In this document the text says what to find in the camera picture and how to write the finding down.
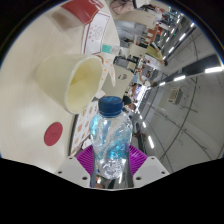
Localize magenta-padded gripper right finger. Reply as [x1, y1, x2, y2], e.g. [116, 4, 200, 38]
[122, 144, 171, 189]

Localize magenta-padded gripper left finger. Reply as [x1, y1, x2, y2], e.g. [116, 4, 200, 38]
[54, 144, 99, 188]

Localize clear blue-capped water bottle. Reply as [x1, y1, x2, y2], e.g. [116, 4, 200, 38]
[88, 95, 134, 181]

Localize flat round red coaster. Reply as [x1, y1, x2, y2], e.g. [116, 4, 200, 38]
[43, 121, 64, 147]

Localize ceiling air conditioner unit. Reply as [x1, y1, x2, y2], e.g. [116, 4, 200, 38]
[168, 87, 184, 106]

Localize cream plastic cup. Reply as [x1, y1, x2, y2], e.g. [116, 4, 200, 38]
[35, 53, 105, 115]

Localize cream chair with round hole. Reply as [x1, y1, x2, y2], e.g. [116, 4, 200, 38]
[101, 64, 136, 98]

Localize group of ceiling lights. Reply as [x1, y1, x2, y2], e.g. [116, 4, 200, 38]
[133, 9, 224, 151]

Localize small teal-labelled clear bottle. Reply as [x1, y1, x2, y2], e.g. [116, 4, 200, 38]
[101, 44, 122, 55]

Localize white red-bordered paper sheet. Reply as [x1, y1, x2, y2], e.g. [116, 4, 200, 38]
[80, 11, 111, 56]

